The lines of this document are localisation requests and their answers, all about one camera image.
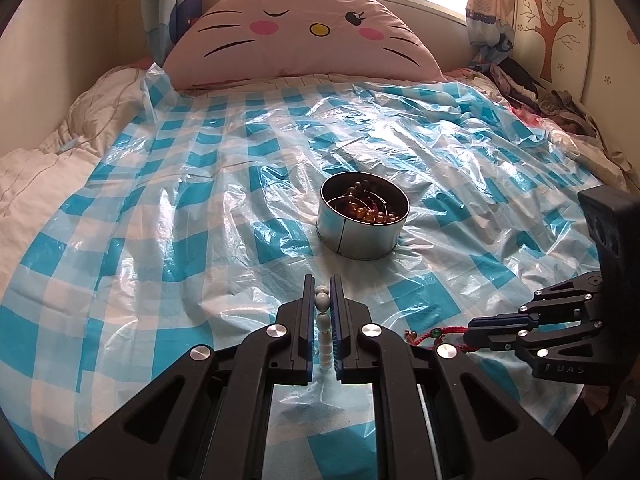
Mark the pink cat face pillow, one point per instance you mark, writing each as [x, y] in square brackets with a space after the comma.
[300, 50]

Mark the pile of dark clothes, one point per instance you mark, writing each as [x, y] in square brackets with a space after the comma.
[560, 102]

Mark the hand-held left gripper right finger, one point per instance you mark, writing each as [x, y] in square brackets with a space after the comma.
[336, 310]

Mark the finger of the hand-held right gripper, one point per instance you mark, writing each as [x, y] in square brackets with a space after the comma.
[545, 342]
[565, 295]

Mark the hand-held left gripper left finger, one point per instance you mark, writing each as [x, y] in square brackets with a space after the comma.
[310, 310]

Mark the round metal tin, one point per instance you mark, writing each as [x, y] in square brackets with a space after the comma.
[360, 240]

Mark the brown tree wall sticker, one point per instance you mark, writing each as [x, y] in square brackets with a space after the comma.
[547, 35]

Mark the blue checkered plastic sheet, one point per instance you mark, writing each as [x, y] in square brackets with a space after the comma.
[175, 260]

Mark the pink cloth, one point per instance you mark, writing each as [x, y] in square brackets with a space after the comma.
[600, 397]

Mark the beige quilt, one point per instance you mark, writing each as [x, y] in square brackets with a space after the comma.
[40, 175]

